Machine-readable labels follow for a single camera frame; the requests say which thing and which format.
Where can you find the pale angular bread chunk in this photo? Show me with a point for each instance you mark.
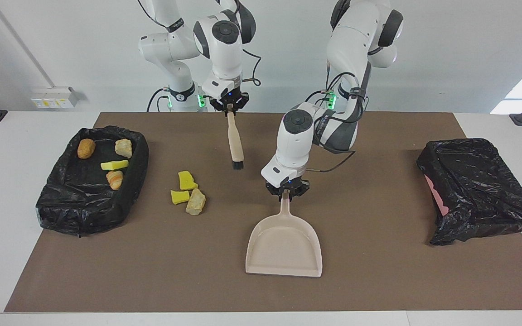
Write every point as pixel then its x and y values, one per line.
pixel 195 203

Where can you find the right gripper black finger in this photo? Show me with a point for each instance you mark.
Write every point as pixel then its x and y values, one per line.
pixel 222 107
pixel 239 106

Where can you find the bin lined with black bag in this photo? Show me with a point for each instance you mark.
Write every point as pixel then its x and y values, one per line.
pixel 84 203

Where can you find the white wall socket box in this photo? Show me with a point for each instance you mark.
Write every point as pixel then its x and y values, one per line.
pixel 52 98

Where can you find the brown bread nugget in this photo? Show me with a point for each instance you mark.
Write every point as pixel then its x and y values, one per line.
pixel 86 148

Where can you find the small yellow sponge piece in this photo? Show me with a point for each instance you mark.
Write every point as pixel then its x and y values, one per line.
pixel 179 197

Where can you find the large yellow sponge piece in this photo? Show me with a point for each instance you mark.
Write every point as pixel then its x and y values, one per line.
pixel 186 180

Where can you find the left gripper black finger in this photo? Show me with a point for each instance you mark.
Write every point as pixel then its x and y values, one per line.
pixel 278 195
pixel 296 196

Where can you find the beige plastic dustpan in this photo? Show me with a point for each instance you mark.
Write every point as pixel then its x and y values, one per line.
pixel 283 249

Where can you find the pale round bread chunk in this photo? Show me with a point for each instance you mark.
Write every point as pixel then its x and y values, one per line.
pixel 123 147

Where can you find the orange toy croissant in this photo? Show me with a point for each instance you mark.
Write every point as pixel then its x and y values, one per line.
pixel 115 179

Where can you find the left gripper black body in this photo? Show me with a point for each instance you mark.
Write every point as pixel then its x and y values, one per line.
pixel 288 185

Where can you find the beige hand brush black bristles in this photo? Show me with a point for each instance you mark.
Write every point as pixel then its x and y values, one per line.
pixel 234 140

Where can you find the brown table mat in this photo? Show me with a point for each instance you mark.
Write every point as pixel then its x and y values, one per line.
pixel 261 294

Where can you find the notched yellow sponge piece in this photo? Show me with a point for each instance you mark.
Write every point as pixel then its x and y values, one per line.
pixel 114 165

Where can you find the pink bin with black bag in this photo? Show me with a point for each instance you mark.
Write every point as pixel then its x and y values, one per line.
pixel 478 190

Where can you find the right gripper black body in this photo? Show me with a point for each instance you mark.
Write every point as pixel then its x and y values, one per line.
pixel 229 98

